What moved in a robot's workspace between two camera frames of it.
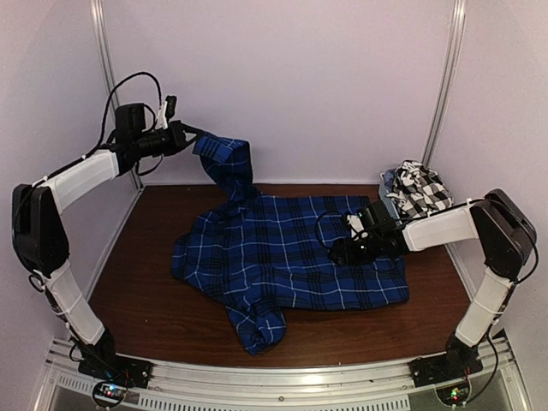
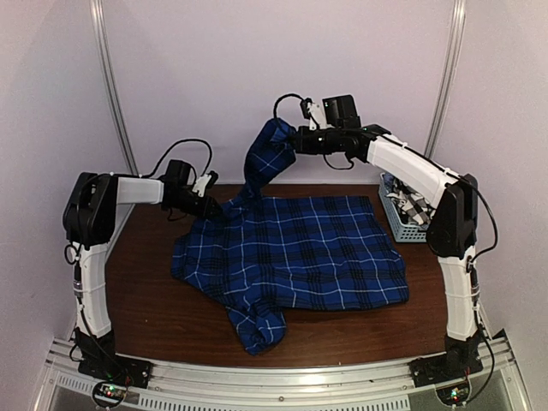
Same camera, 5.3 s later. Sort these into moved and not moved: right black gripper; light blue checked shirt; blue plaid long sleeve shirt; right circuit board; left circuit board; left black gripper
Moved: right black gripper; left black gripper; blue plaid long sleeve shirt
Not moved: light blue checked shirt; right circuit board; left circuit board
